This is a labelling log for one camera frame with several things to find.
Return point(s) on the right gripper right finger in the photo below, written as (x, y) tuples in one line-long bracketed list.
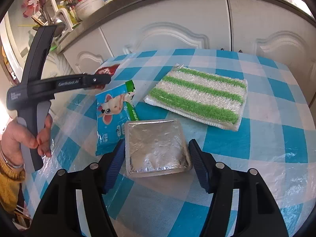
[(258, 213)]

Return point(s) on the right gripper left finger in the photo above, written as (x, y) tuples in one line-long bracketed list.
[(57, 213)]

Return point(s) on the red snack wrapper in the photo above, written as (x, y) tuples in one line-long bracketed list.
[(107, 70)]

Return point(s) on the blue cow wet wipes pack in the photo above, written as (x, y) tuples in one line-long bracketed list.
[(114, 108)]

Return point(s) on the silver foil packet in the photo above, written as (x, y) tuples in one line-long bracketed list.
[(155, 148)]

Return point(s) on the yellow sleeve forearm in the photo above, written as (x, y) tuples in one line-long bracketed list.
[(11, 178)]

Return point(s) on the white kitchen base cabinets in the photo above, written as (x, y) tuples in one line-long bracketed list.
[(246, 26)]

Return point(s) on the person's left hand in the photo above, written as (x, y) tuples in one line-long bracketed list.
[(16, 134)]

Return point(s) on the stacked white bowls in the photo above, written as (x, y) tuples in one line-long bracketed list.
[(86, 8)]

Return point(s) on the green striped scrub cloth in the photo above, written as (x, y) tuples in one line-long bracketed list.
[(207, 98)]

